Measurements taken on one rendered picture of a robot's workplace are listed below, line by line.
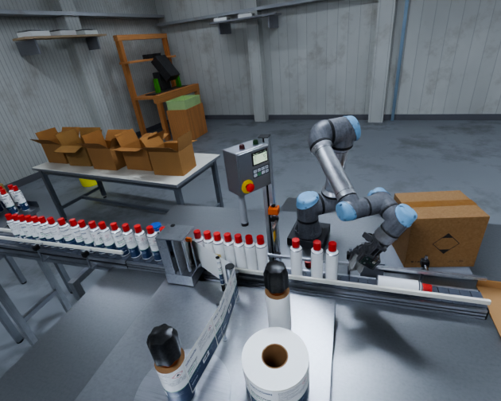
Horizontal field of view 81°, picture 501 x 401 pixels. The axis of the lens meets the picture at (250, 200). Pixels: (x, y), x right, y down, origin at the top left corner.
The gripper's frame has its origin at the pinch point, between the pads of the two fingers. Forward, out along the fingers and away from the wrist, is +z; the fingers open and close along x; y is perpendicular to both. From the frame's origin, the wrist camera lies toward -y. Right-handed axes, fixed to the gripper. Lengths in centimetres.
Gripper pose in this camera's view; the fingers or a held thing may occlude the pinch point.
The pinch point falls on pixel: (351, 266)
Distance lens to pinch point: 135.1
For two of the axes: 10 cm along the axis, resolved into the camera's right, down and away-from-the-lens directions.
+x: 8.8, 4.8, -0.2
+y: -2.8, 4.8, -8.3
